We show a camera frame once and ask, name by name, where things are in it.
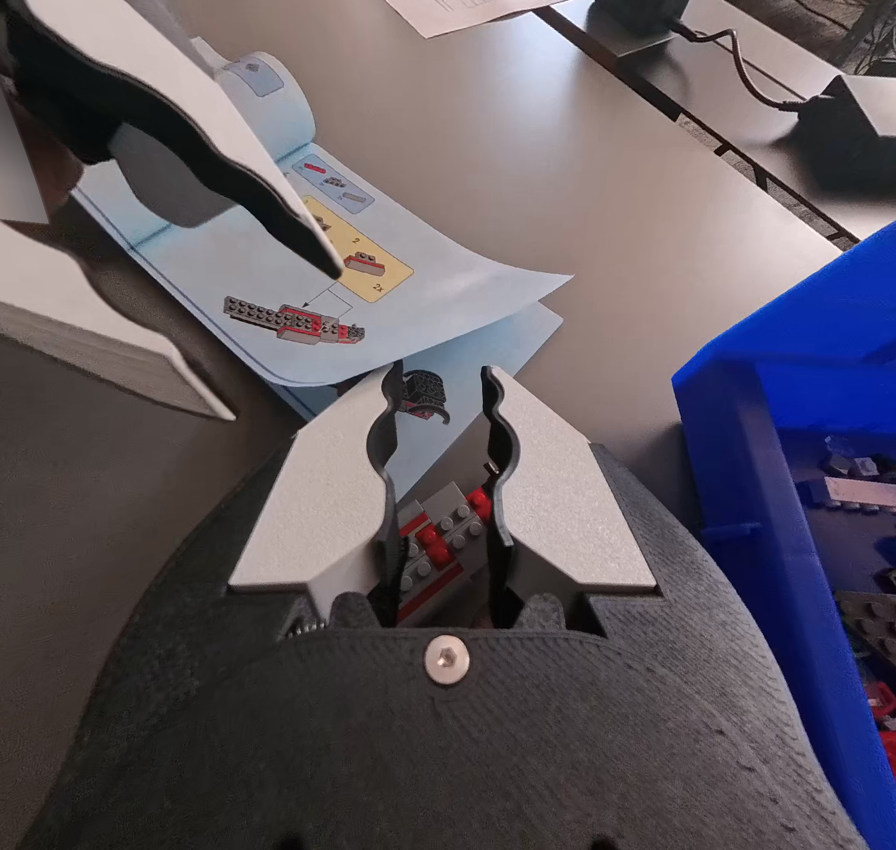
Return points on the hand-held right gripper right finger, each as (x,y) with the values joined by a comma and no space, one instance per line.
(560,514)

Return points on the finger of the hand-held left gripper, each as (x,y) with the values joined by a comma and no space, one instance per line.
(42,283)
(105,17)

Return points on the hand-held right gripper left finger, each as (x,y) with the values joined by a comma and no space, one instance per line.
(315,507)

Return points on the grey and red brick model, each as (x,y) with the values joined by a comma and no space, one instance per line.
(441,535)

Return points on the blue plastic bin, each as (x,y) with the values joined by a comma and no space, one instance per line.
(735,444)

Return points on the light blue instruction booklet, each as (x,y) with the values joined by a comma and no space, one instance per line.
(434,290)

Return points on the pile of toy bricks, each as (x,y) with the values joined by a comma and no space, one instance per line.
(868,486)

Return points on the grey desk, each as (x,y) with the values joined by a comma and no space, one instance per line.
(560,164)

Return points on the dark neighbouring desk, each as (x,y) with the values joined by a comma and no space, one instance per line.
(700,76)

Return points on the black power adapter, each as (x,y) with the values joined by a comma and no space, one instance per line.
(854,129)

